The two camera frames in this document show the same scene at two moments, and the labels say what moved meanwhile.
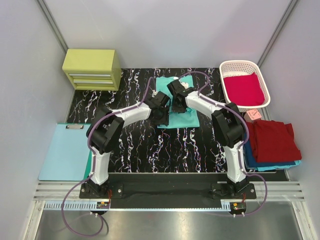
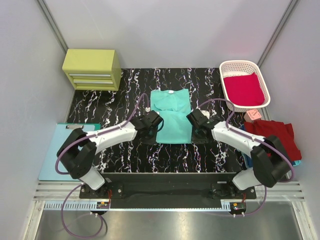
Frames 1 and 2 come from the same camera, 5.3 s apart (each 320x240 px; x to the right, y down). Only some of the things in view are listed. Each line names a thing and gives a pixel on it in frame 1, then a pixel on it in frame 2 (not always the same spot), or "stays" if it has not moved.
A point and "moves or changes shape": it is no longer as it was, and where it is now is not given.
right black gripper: x=175 y=109 -> x=196 y=140
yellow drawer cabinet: x=88 y=69 stays
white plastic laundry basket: x=243 y=84 stays
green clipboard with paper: x=68 y=156 stays
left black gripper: x=165 y=116 -> x=152 y=130
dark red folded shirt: x=272 y=141 stays
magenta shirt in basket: x=245 y=90 stays
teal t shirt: x=189 y=119 moves or changes shape
